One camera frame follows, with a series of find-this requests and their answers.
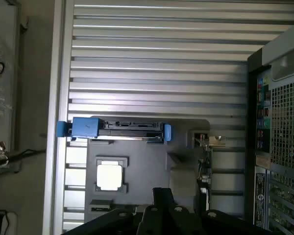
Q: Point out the graphics card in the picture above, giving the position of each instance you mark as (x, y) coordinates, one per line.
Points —
(204, 169)

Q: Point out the black open PC case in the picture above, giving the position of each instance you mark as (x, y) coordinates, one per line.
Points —
(284, 122)

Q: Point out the hard disk in blue caddy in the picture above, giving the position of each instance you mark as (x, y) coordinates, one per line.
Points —
(85, 128)

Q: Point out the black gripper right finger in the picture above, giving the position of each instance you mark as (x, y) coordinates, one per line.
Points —
(181, 220)

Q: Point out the grey parts rack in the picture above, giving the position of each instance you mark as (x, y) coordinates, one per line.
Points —
(147, 166)

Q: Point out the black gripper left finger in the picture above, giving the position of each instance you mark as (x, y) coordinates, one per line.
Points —
(147, 220)

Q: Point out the silver CPU chip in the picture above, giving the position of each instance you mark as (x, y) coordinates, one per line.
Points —
(110, 175)

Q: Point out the RAM stick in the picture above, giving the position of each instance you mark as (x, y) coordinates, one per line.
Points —
(101, 209)

